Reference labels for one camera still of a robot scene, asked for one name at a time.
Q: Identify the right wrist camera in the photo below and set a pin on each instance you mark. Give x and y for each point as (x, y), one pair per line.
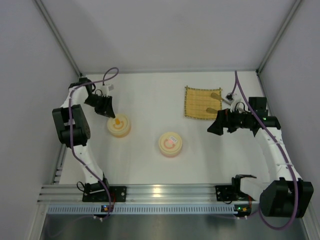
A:
(234, 101)

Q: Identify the frame post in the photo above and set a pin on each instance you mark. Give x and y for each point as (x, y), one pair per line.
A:
(39, 4)
(288, 18)

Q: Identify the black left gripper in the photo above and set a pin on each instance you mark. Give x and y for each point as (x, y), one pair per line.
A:
(102, 103)

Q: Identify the orange lunch box bowl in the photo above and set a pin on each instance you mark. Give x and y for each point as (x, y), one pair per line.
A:
(119, 132)

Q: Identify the pink lunch box bowl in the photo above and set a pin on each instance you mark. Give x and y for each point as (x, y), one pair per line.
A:
(171, 153)

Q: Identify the aluminium front rail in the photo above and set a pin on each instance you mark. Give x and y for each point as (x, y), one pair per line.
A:
(140, 193)

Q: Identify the metal serving tongs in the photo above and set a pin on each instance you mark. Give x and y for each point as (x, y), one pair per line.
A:
(218, 100)

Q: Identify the cream lid pink handle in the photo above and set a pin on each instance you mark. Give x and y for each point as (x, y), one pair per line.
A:
(170, 140)

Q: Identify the bamboo mat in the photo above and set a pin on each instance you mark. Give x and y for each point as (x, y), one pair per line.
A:
(197, 100)

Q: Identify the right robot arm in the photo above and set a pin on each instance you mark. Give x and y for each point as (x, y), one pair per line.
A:
(286, 194)

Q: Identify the cream lid orange handle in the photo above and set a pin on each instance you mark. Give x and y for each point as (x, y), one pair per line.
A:
(120, 120)

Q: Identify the slotted cable duct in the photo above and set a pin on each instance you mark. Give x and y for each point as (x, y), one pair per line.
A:
(142, 209)

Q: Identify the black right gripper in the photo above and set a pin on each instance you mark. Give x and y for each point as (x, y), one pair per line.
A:
(225, 120)

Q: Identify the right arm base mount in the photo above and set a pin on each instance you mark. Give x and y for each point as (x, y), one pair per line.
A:
(229, 194)

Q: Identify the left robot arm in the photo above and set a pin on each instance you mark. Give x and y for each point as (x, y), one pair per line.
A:
(74, 132)

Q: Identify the left frame post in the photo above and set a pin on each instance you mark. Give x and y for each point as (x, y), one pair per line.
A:
(39, 4)

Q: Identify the right frame post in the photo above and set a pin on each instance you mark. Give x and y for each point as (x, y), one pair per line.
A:
(288, 18)

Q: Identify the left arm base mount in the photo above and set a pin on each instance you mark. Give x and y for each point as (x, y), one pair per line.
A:
(95, 193)

